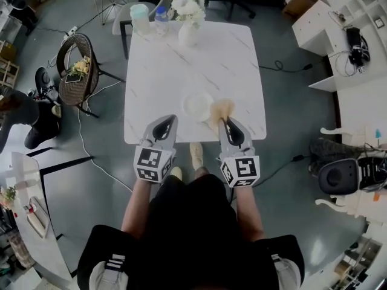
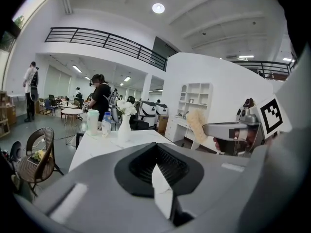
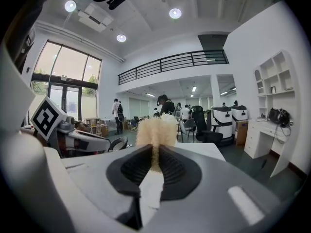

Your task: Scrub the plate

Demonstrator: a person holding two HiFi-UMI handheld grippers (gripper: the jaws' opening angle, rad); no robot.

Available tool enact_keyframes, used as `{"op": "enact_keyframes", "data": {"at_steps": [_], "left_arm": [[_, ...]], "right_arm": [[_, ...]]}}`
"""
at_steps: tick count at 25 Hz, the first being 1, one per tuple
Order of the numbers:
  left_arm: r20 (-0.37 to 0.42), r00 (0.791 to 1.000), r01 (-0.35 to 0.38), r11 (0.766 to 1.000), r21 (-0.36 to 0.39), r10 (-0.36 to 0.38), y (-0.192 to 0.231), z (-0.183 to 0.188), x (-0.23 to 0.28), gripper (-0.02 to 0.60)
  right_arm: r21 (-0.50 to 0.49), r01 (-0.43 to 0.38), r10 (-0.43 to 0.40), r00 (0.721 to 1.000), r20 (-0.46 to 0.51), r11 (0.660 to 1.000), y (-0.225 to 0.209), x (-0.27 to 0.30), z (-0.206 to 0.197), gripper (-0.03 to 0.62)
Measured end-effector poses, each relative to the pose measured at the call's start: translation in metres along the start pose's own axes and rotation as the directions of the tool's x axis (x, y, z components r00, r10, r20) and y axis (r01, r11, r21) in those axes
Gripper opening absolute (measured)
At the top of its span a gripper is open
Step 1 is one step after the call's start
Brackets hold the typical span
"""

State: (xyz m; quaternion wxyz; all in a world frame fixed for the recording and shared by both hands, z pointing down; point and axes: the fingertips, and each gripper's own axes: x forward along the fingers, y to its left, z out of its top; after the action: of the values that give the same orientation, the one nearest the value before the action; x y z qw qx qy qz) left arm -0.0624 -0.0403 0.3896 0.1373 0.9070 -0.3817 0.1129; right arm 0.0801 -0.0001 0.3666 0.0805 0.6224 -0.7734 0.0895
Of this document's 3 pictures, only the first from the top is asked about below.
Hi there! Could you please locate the white desk with drawers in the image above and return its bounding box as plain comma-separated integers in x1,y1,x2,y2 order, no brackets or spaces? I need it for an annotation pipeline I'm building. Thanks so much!
291,0,387,93

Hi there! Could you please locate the person's right forearm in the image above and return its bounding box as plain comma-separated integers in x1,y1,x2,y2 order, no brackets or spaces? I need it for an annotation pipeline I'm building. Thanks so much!
234,185,266,242

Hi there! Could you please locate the grey round floor device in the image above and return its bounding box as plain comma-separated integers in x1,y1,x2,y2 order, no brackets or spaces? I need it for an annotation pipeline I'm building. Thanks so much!
34,66,60,106

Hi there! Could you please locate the white shoulder strap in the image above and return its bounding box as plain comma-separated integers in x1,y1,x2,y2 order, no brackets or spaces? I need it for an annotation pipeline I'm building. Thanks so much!
89,252,129,290
270,253,302,290

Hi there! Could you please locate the beige cloth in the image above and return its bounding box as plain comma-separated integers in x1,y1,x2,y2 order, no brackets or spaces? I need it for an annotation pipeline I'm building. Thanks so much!
209,98,236,127

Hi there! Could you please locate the dark fuzzy cloth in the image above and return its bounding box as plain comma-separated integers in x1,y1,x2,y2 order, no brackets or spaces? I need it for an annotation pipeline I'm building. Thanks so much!
308,137,368,178

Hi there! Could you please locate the white shelf unit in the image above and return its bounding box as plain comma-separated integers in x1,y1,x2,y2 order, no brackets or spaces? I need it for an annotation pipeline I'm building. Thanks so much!
335,0,387,30

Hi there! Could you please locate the brown wicker chair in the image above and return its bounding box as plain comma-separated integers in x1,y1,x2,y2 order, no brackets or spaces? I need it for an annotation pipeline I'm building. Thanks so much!
56,33,125,119

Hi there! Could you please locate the black floor cable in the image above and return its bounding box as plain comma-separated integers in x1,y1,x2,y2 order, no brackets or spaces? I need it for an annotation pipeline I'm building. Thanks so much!
258,59,313,73
253,153,304,187

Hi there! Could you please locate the white ceramic vase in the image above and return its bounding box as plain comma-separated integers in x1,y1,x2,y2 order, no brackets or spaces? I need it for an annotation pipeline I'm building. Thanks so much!
177,21,200,47

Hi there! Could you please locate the white floor cable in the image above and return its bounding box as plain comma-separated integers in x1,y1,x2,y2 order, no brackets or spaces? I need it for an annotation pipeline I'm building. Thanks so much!
65,25,134,193

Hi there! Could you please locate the yellow flower bouquet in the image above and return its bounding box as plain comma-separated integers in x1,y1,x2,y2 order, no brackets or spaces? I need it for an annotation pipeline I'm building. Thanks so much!
70,56,91,79

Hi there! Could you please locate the black white strapped device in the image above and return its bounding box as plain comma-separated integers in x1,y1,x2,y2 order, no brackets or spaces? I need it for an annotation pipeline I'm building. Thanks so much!
356,155,387,192

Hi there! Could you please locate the clear bottle with blue cap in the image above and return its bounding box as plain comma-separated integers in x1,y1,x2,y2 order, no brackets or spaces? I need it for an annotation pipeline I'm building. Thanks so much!
154,6,169,36

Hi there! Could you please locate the wooden shelf rack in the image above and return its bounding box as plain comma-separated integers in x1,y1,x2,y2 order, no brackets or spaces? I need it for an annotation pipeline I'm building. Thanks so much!
0,39,21,89

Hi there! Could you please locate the white counter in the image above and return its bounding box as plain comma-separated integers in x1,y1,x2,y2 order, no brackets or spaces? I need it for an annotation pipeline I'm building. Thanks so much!
0,151,73,283

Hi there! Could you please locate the person's black clothing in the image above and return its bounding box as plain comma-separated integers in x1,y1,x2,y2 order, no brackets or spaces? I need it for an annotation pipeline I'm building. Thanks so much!
77,173,305,290

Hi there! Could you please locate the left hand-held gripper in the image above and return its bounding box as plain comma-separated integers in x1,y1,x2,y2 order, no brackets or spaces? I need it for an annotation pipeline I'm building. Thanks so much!
134,114,178,184

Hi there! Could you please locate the white round bowl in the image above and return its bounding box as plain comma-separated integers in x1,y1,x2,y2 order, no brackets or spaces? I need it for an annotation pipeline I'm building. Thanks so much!
183,91,214,123

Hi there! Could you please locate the black device with cables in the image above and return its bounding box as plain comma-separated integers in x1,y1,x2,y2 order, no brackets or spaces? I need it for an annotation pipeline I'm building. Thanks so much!
346,25,371,66

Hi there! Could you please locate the white flower bouquet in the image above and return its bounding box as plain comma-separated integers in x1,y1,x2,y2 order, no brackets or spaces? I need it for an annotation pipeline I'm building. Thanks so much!
167,0,206,30

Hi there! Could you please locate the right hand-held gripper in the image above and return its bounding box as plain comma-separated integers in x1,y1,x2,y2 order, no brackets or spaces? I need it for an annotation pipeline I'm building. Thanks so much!
218,117,261,189

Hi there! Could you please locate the grey dining chair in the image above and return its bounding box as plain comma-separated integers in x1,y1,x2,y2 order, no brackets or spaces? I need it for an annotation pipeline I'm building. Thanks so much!
112,0,177,36

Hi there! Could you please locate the brown cardboard box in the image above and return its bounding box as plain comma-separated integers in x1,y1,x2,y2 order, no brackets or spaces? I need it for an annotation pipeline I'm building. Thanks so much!
282,0,319,19

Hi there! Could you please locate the white tray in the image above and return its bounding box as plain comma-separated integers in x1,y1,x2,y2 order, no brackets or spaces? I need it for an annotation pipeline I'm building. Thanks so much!
26,196,50,239

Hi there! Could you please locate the black metal frame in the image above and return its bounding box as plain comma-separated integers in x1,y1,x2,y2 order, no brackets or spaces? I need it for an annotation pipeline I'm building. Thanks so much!
25,146,94,243

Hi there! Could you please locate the person's left forearm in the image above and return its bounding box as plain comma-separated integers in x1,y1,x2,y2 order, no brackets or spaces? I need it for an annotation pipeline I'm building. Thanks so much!
120,178,160,240

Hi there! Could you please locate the grey round-faced device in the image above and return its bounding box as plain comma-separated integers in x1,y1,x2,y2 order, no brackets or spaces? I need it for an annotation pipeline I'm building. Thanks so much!
318,158,360,196

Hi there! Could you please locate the white ornate chair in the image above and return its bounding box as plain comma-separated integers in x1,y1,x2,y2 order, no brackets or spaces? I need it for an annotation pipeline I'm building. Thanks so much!
315,125,387,223

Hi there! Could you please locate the clear jar pale green lid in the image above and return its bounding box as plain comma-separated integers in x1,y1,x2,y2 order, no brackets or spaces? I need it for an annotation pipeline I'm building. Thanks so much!
129,4,151,36

